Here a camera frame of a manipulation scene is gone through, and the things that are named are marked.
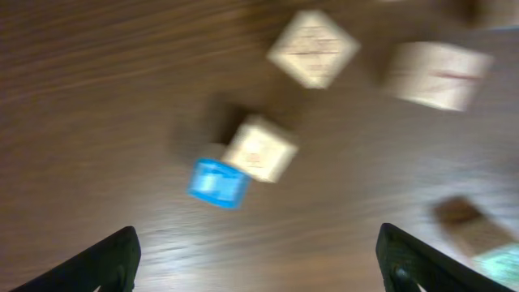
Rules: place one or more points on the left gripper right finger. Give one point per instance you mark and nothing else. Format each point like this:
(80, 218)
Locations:
(408, 264)

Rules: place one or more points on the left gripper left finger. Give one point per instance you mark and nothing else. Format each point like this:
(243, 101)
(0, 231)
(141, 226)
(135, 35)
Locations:
(107, 266)

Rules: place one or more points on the block green letter B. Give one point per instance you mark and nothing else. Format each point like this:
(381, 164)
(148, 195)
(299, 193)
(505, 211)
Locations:
(490, 246)

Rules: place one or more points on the block blue letter top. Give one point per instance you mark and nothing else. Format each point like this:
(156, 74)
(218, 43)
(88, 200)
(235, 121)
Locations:
(217, 183)

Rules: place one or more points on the wooden block green side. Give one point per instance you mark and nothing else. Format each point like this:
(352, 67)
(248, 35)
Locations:
(261, 149)

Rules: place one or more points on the wooden block red side upper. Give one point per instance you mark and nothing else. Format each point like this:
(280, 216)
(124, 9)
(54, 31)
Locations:
(436, 74)

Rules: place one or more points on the wooden block red side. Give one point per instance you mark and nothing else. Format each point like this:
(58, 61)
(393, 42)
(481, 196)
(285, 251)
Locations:
(436, 74)
(313, 49)

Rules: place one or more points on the wooden block red side left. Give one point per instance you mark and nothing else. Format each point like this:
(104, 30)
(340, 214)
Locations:
(313, 49)

